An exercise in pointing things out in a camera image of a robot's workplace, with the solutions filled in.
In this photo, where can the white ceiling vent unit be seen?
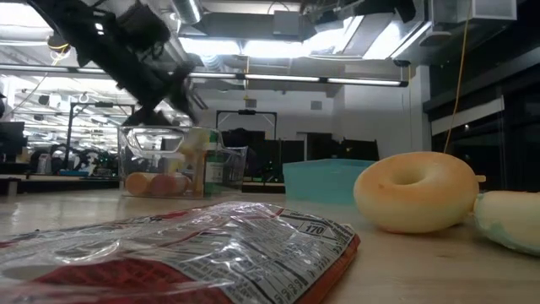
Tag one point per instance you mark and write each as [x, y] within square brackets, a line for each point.
[485, 10]

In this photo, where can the long ceiling light bar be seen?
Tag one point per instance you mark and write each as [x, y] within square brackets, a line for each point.
[278, 78]

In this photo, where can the black background monitors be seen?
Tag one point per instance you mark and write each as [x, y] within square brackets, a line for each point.
[360, 150]

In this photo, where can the red snack package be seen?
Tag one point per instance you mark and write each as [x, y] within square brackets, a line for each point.
[211, 253]

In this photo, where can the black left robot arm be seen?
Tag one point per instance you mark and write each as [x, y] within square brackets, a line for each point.
[84, 42]

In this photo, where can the black ceiling dome camera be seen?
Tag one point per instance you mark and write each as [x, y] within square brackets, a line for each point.
[59, 45]

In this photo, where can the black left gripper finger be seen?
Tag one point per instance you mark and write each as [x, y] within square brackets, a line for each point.
[185, 93]
[147, 116]

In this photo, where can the orange-red paint bottle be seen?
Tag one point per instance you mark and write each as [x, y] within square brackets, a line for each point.
[169, 185]

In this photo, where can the background workbench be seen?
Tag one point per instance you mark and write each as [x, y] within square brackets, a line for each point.
[63, 179]

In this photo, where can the teal plastic tray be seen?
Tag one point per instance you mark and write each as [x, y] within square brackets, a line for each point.
[327, 181]

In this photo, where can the clear plastic container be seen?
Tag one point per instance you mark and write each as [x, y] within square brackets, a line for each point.
[147, 160]

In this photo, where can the black overhead gantry frame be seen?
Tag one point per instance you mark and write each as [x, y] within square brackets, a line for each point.
[84, 104]
[246, 112]

